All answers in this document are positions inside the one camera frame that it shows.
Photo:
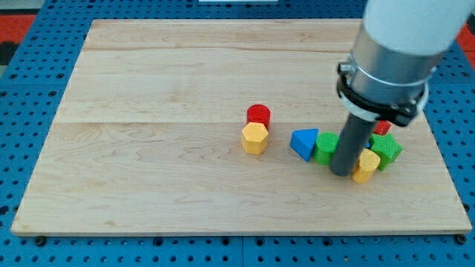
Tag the yellow cylinder block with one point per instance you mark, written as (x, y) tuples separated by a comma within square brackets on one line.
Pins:
[(367, 163)]

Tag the green hexagon block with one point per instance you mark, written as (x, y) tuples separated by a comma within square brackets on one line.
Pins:
[(386, 147)]

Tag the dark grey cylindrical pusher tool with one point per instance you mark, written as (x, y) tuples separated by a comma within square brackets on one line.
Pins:
[(353, 139)]

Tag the green cylinder block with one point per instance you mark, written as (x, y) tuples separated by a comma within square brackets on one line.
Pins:
[(325, 145)]

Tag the yellow hexagon block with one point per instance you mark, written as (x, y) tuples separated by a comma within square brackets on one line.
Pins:
[(254, 138)]

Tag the wooden board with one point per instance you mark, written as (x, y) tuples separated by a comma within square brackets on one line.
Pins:
[(146, 140)]

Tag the red block behind arm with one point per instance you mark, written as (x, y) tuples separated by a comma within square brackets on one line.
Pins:
[(382, 127)]

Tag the blue triangle block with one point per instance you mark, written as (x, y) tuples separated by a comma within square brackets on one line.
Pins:
[(303, 142)]

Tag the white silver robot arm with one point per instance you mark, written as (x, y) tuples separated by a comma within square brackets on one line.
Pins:
[(399, 44)]

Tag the red cylinder block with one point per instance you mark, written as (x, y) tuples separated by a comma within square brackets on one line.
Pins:
[(258, 113)]

